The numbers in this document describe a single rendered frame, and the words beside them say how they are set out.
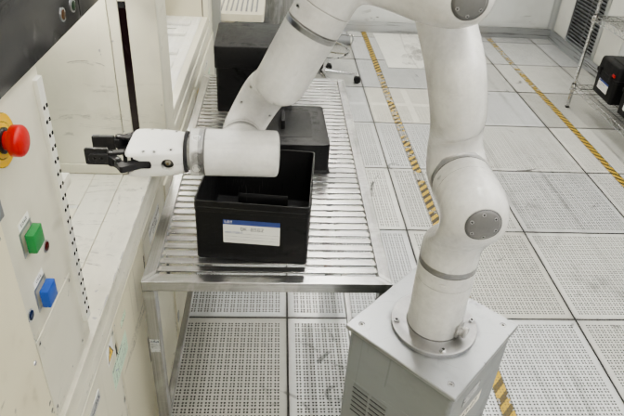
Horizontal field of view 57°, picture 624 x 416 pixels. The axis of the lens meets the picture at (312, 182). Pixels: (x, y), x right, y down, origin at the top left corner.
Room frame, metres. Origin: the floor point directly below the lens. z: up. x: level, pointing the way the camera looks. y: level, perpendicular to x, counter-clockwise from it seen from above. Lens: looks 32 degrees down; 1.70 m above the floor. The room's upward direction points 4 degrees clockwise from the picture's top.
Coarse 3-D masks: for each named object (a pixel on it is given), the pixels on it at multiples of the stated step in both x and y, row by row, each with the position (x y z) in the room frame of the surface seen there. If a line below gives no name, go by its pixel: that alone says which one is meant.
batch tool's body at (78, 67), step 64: (64, 0) 0.88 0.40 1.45; (128, 0) 1.31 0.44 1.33; (0, 64) 0.64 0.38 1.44; (64, 64) 1.30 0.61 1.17; (128, 64) 1.31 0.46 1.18; (0, 128) 0.61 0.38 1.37; (64, 128) 1.30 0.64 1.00; (128, 128) 1.31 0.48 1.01; (0, 192) 0.58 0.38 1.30; (64, 192) 0.74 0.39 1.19; (128, 192) 1.22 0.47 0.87; (64, 256) 0.71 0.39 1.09; (128, 256) 1.01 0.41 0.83; (64, 320) 0.66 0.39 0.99; (128, 320) 0.94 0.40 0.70; (64, 384) 0.61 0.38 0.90; (128, 384) 0.88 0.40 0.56
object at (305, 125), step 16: (288, 112) 1.77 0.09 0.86; (304, 112) 1.78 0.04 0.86; (320, 112) 1.79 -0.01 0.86; (272, 128) 1.64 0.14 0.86; (288, 128) 1.65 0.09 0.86; (304, 128) 1.66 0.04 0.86; (320, 128) 1.67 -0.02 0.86; (288, 144) 1.55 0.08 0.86; (304, 144) 1.56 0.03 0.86; (320, 144) 1.56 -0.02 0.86; (320, 160) 1.56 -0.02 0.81
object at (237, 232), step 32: (288, 160) 1.38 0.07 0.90; (224, 192) 1.38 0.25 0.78; (256, 192) 1.38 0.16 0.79; (288, 192) 1.38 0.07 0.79; (224, 224) 1.11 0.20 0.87; (256, 224) 1.11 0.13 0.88; (288, 224) 1.11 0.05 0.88; (224, 256) 1.11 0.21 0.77; (256, 256) 1.11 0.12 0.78; (288, 256) 1.11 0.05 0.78
